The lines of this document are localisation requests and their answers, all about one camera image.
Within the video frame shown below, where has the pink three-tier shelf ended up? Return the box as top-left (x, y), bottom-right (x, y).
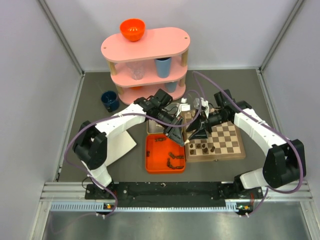
top-left (101, 27), bottom-right (191, 105)

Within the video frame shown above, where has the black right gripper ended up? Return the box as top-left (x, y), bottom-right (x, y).
top-left (186, 108), bottom-right (229, 141)

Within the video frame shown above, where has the dark blue mug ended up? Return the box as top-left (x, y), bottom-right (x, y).
top-left (100, 90), bottom-right (120, 113)

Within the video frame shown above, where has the white paper sheet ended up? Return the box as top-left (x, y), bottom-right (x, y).
top-left (104, 131), bottom-right (137, 167)

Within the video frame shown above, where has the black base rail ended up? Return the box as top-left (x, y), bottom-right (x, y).
top-left (84, 181), bottom-right (263, 208)

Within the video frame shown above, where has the orange tin box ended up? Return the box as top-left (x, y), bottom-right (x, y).
top-left (145, 133), bottom-right (186, 174)

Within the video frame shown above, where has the wooden chess board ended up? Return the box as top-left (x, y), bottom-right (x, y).
top-left (184, 121), bottom-right (246, 162)

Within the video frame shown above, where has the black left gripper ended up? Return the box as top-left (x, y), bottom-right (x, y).
top-left (154, 107), bottom-right (184, 146)

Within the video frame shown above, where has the blue cup shelf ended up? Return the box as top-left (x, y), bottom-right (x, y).
top-left (154, 57), bottom-right (172, 78)
top-left (164, 81), bottom-right (178, 93)

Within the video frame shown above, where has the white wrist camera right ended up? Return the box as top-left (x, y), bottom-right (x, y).
top-left (193, 97), bottom-right (210, 119)

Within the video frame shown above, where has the blue cup bottom shelf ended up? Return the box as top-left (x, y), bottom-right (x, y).
top-left (164, 81), bottom-right (178, 93)

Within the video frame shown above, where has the orange bowl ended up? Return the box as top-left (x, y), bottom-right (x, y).
top-left (119, 18), bottom-right (146, 42)

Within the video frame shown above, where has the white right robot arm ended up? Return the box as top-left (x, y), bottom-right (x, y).
top-left (186, 89), bottom-right (307, 198)

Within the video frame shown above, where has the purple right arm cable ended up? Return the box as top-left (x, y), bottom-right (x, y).
top-left (192, 70), bottom-right (307, 218)

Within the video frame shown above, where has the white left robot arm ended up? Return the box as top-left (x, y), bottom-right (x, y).
top-left (72, 89), bottom-right (185, 199)

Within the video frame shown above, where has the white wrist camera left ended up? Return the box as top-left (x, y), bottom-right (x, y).
top-left (175, 97), bottom-right (191, 117)

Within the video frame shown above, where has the blue cup middle shelf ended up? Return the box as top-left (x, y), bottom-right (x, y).
top-left (154, 57), bottom-right (172, 78)

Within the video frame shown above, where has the clear glass cup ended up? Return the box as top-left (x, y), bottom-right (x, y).
top-left (126, 61), bottom-right (145, 80)

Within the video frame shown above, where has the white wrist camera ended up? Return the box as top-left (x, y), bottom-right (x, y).
top-left (193, 97), bottom-right (210, 119)
top-left (175, 97), bottom-right (191, 117)

